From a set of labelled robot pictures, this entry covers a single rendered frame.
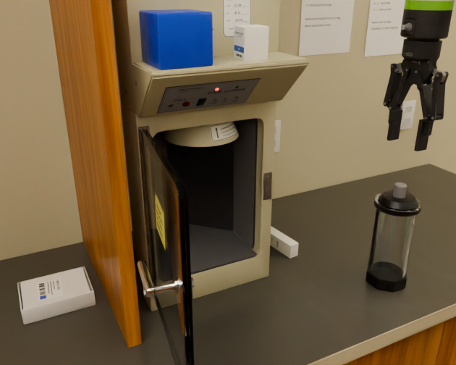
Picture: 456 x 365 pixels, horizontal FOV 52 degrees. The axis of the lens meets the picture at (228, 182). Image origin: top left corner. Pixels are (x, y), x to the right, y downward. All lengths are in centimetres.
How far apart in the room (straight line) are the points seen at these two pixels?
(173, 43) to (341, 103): 104
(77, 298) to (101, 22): 64
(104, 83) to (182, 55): 14
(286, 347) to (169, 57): 63
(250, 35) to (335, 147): 96
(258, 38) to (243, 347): 63
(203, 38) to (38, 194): 76
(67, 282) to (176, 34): 68
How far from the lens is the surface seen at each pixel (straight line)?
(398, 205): 115
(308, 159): 174
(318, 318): 113
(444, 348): 142
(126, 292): 98
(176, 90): 85
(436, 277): 136
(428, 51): 106
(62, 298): 117
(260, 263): 121
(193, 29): 83
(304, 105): 166
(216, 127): 103
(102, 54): 80
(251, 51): 91
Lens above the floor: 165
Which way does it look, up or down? 23 degrees down
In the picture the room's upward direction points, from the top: straight up
